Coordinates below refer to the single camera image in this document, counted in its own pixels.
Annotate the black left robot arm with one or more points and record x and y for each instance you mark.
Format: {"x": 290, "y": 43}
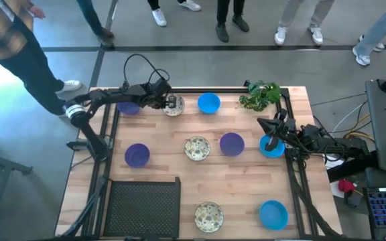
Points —
{"x": 119, "y": 94}

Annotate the white paper sheet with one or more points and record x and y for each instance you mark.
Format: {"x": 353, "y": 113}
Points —
{"x": 336, "y": 192}
{"x": 334, "y": 164}

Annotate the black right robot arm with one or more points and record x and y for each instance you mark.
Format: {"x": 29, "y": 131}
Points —
{"x": 343, "y": 144}

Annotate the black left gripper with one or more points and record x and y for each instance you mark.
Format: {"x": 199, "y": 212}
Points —
{"x": 157, "y": 95}

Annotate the blue mini bowl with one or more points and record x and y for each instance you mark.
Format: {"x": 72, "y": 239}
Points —
{"x": 273, "y": 215}
{"x": 209, "y": 103}
{"x": 281, "y": 149}

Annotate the purple mini bowl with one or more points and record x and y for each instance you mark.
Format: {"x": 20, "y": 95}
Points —
{"x": 232, "y": 144}
{"x": 128, "y": 109}
{"x": 137, "y": 155}

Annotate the small red object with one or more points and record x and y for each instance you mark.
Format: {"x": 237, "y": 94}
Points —
{"x": 346, "y": 185}

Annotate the person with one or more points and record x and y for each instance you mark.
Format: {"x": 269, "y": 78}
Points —
{"x": 159, "y": 16}
{"x": 380, "y": 26}
{"x": 290, "y": 13}
{"x": 89, "y": 13}
{"x": 222, "y": 20}
{"x": 29, "y": 67}

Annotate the yellow speckled ceramic bowl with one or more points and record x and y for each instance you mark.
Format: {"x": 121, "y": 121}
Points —
{"x": 197, "y": 148}
{"x": 179, "y": 110}
{"x": 208, "y": 217}

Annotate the black diagonal bar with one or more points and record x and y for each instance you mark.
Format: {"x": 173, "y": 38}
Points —
{"x": 347, "y": 170}

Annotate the black perforated dish rack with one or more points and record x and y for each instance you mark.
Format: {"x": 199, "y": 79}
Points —
{"x": 142, "y": 207}

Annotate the green plant in white pot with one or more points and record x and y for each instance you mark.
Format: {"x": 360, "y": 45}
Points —
{"x": 260, "y": 97}

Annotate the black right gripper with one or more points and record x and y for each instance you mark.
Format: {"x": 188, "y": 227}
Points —
{"x": 285, "y": 129}

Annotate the small black corner fitting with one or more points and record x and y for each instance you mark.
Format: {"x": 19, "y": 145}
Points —
{"x": 125, "y": 85}

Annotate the black floor stand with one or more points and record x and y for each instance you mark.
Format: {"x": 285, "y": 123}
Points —
{"x": 12, "y": 165}

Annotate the black aluminium frame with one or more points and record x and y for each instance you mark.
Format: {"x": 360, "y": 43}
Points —
{"x": 213, "y": 90}

